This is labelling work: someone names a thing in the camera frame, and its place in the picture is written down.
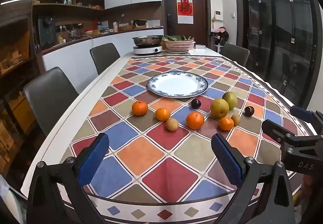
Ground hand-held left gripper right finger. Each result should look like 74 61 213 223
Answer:
211 133 297 224

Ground green pear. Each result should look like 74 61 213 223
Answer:
222 92 238 110

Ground white induction cooker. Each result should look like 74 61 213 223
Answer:
133 45 163 56

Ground orange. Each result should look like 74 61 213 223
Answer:
186 112 205 130
132 101 148 117
219 117 235 131
155 107 171 122

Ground black framed glass sliding door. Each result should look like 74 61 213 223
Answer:
233 0 319 114

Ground red and white wall poster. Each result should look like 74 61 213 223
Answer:
176 0 194 24

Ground dark wooden door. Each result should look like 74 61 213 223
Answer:
161 0 211 47

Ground yellow pear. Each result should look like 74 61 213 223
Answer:
210 98 230 119

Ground wooden shelf unit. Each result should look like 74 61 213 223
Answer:
0 0 46 189

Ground baby stroller with doll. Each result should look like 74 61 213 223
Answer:
209 26 230 52

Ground leafy greens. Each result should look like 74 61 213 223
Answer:
164 35 194 43

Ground pink woven basket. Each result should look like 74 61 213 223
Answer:
162 40 195 53

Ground blue rimmed white plate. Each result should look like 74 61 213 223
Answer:
147 71 209 98

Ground dark countertop appliance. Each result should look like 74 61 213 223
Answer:
38 15 57 47

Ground grey dining chair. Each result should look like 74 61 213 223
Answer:
23 67 79 137
90 43 121 75
220 43 250 67

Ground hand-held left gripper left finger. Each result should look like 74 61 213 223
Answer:
26 133 110 224

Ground steel pot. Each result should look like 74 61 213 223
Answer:
132 35 164 47

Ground colourful checkered tablecloth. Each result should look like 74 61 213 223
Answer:
59 55 319 224

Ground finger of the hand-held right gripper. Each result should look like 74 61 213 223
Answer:
261 119 323 156
290 105 323 134

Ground white counter cabinet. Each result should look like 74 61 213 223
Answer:
42 28 165 86

